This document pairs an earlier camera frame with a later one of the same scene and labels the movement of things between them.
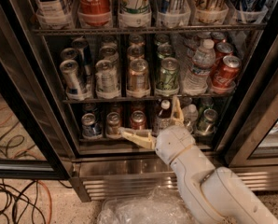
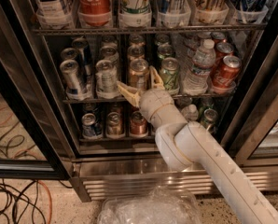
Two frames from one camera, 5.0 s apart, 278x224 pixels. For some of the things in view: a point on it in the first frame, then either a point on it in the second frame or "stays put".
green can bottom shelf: x=206 y=126 stays put
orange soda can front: x=138 y=75 stays put
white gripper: x=171 y=144 -> x=154 y=101
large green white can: x=134 y=9 stays put
